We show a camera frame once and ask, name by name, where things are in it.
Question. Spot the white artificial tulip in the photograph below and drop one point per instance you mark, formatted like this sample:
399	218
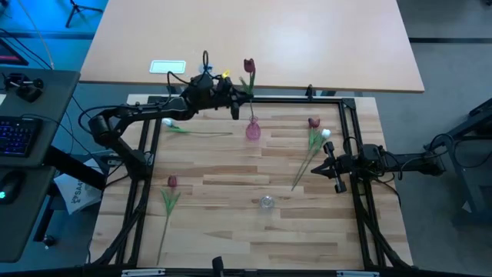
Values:
326	133
167	122

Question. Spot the tan wooden table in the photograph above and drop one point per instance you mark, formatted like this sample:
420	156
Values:
269	34

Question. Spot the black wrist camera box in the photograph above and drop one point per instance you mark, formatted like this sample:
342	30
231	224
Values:
201	81
371	152

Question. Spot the black computer mouse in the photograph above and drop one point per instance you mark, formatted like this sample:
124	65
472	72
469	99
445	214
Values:
9	186

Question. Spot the black table-level camera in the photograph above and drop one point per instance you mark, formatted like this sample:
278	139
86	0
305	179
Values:
218	266

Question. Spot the pink glass vase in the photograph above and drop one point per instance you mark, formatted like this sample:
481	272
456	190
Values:
253	131

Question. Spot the clear glass vase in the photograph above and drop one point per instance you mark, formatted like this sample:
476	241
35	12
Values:
266	202

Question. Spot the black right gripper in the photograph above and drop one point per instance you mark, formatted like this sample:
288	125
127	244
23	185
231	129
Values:
351	165

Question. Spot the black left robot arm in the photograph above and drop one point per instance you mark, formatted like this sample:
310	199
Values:
115	115

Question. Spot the black equipment cart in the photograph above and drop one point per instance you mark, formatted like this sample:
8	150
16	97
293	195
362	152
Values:
473	161

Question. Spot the grey side desk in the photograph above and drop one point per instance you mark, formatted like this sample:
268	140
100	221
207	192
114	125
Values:
42	92

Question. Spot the black aluminium frame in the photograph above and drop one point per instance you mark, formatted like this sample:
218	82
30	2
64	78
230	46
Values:
346	127

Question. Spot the black tripod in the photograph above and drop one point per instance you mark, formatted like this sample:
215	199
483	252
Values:
77	9

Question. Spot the silver metal bracket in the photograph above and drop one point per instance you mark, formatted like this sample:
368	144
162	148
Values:
357	274
143	273

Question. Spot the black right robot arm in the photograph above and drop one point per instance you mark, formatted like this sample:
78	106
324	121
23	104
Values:
415	161

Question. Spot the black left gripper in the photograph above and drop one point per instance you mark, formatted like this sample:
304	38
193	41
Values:
207	98

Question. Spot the black backlit keyboard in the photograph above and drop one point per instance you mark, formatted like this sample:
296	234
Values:
17	136

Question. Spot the red artificial tulip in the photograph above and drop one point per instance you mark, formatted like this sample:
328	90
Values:
314	122
249	65
172	181

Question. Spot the white rectangular plate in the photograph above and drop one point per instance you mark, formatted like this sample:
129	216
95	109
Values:
167	66

